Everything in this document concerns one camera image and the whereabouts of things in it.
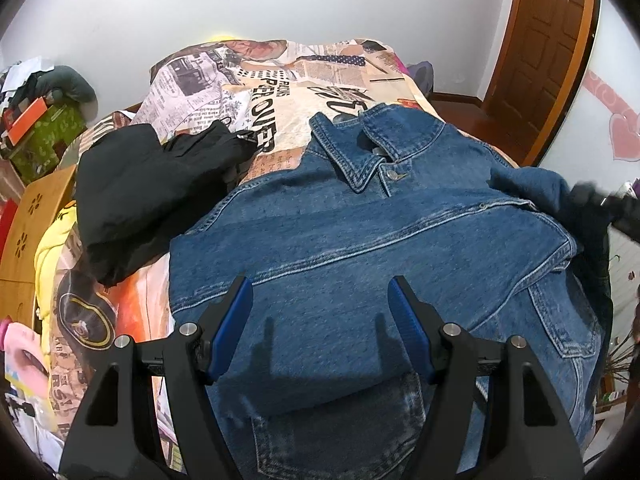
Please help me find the grey garment on pile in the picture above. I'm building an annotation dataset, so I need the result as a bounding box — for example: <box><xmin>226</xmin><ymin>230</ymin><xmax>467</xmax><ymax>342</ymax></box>
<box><xmin>30</xmin><ymin>66</ymin><xmax>99</xmax><ymax>121</ymax></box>

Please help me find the orange box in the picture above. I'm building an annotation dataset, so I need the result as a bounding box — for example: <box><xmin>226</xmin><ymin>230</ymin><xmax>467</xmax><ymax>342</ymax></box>
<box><xmin>9</xmin><ymin>97</ymin><xmax>50</xmax><ymax>143</ymax></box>

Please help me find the pink heart wall sticker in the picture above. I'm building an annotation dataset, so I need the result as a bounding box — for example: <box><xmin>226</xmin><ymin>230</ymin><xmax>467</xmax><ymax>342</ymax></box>
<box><xmin>582</xmin><ymin>67</ymin><xmax>640</xmax><ymax>163</ymax></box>

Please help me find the black garment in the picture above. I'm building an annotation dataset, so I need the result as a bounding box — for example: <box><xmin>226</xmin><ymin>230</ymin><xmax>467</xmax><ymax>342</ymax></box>
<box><xmin>75</xmin><ymin>119</ymin><xmax>263</xmax><ymax>288</ymax></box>

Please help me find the yellow garment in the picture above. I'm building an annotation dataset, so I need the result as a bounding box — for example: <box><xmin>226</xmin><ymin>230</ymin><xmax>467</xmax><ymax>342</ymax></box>
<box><xmin>34</xmin><ymin>200</ymin><xmax>82</xmax><ymax>376</ymax></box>

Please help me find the blue denim jacket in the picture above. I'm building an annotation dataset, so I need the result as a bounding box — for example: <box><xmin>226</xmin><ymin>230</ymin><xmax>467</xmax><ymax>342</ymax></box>
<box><xmin>169</xmin><ymin>102</ymin><xmax>616</xmax><ymax>480</ymax></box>

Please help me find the newspaper print blanket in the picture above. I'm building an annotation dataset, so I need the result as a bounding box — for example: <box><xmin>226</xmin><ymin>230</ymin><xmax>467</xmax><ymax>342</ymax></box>
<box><xmin>39</xmin><ymin>37</ymin><xmax>523</xmax><ymax>478</ymax></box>

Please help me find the wooden folding table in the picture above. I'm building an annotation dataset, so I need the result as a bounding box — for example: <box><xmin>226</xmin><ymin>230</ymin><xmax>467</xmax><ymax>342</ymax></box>
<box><xmin>0</xmin><ymin>165</ymin><xmax>78</xmax><ymax>331</ymax></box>

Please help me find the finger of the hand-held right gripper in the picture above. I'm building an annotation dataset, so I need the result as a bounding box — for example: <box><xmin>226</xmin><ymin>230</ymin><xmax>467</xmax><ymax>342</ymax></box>
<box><xmin>570</xmin><ymin>182</ymin><xmax>640</xmax><ymax>243</ymax></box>

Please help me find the pile of white cloths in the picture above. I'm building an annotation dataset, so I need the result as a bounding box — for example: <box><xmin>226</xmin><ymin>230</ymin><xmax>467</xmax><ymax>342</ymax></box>
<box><xmin>0</xmin><ymin>57</ymin><xmax>57</xmax><ymax>93</ymax></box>

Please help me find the pink cloth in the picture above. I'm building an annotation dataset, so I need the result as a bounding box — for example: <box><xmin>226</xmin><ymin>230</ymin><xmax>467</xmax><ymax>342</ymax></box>
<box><xmin>0</xmin><ymin>317</ymin><xmax>51</xmax><ymax>406</ymax></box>

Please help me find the purple cloth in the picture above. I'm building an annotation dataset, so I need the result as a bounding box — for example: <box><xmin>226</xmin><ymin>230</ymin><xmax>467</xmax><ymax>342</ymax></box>
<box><xmin>407</xmin><ymin>60</ymin><xmax>435</xmax><ymax>98</ymax></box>

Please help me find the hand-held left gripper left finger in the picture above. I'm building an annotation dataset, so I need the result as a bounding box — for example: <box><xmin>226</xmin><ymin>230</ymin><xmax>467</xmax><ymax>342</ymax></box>
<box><xmin>59</xmin><ymin>275</ymin><xmax>255</xmax><ymax>480</ymax></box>

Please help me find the dried plant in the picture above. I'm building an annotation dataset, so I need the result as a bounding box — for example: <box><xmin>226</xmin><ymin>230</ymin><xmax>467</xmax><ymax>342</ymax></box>
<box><xmin>602</xmin><ymin>330</ymin><xmax>640</xmax><ymax>408</ymax></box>

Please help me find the brown wooden door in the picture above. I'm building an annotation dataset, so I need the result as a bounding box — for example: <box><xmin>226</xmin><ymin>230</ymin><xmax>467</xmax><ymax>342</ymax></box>
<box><xmin>482</xmin><ymin>0</ymin><xmax>601</xmax><ymax>168</ymax></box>

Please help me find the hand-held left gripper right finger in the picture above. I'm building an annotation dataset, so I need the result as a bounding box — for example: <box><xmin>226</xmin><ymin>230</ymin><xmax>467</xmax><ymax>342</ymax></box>
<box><xmin>387</xmin><ymin>275</ymin><xmax>586</xmax><ymax>480</ymax></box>

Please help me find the green patterned box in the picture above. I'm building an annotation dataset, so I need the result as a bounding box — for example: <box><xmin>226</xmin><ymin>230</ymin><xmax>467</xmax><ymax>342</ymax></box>
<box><xmin>7</xmin><ymin>102</ymin><xmax>88</xmax><ymax>186</ymax></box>

